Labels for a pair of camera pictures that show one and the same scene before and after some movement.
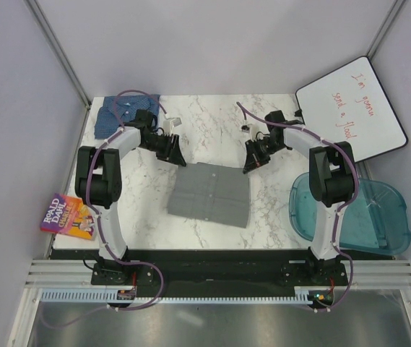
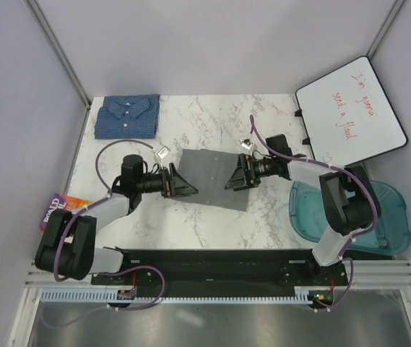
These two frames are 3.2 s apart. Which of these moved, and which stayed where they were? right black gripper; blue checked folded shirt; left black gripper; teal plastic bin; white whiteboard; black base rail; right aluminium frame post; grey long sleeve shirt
Moved: left black gripper; right black gripper; grey long sleeve shirt
Stayed: white whiteboard; right aluminium frame post; teal plastic bin; blue checked folded shirt; black base rail
